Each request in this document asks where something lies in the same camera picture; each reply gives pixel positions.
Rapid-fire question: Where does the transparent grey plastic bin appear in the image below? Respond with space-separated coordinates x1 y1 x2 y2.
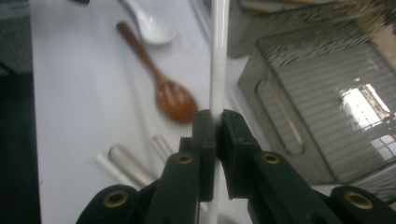
225 0 396 59
237 38 396 186
311 162 396 207

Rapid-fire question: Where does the brown wooden spoon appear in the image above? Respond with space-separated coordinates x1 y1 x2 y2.
116 21 200 126

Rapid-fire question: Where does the white ceramic spoon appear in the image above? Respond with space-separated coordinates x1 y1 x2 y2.
118 0 177 47

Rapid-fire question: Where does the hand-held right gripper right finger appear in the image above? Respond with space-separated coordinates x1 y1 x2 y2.
217 108 344 224

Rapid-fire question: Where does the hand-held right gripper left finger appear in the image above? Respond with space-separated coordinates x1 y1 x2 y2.
144 108 217 224

